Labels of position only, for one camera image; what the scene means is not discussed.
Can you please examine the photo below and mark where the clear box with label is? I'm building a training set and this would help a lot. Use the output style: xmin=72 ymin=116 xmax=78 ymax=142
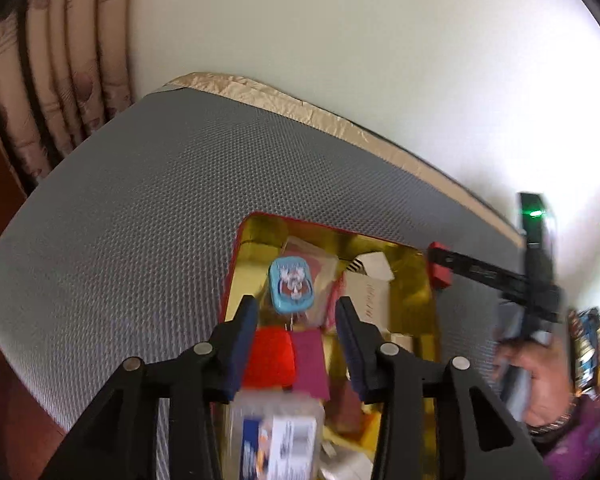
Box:
xmin=222 ymin=390 xmax=324 ymax=480

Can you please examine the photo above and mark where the blue cartoon tape measure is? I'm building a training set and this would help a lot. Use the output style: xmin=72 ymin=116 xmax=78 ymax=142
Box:
xmin=268 ymin=256 xmax=314 ymax=315

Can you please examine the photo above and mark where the red rectangular block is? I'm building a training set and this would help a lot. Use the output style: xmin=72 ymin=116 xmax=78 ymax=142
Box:
xmin=427 ymin=242 xmax=453 ymax=290

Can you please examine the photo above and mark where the clear box with red cards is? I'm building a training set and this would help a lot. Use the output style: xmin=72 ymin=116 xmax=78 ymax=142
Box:
xmin=283 ymin=236 xmax=338 ymax=328

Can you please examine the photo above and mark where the person's right hand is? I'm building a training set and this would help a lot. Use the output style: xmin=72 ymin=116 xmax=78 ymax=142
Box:
xmin=493 ymin=338 xmax=574 ymax=432

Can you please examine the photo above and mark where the pink eraser block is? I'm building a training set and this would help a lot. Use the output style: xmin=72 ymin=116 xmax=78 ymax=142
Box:
xmin=290 ymin=330 xmax=330 ymax=401

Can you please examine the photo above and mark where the gold tin box red rim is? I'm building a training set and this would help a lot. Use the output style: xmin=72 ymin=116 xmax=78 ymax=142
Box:
xmin=221 ymin=212 xmax=440 ymax=479

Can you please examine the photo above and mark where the purple patterned clothing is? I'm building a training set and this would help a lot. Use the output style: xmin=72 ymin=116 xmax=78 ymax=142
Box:
xmin=535 ymin=396 xmax=600 ymax=479

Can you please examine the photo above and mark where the orange red rounded block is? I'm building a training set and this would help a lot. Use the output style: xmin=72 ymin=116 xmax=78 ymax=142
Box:
xmin=242 ymin=326 xmax=297 ymax=389

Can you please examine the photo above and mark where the black white zigzag card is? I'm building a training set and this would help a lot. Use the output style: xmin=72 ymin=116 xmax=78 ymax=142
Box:
xmin=347 ymin=252 xmax=394 ymax=282

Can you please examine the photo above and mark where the grey honeycomb table mat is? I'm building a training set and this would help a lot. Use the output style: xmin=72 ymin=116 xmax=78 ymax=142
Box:
xmin=0 ymin=86 xmax=522 ymax=428

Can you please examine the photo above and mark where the beige patterned curtain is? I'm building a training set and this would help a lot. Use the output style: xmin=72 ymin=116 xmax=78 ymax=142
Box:
xmin=0 ymin=0 xmax=133 ymax=194

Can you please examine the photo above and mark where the black camera with green light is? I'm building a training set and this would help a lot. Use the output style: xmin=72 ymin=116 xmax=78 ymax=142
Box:
xmin=518 ymin=193 xmax=555 ymax=284

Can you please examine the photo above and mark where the beaded wrist bracelet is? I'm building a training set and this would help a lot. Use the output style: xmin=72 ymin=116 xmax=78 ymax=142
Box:
xmin=524 ymin=398 xmax=581 ymax=438

